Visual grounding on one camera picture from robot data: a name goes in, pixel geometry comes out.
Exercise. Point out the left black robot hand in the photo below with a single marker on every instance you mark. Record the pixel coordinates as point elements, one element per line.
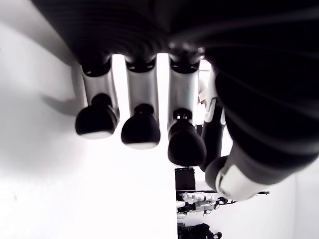
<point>224,62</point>

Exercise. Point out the person in white shirt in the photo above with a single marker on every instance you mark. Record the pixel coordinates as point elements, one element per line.
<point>202,93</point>

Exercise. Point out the black box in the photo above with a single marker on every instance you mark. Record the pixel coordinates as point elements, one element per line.
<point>185,179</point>

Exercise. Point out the white robot on bench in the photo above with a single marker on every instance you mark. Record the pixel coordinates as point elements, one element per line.
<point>197,199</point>

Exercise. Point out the black bag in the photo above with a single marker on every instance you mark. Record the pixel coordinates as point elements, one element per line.
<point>199,231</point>

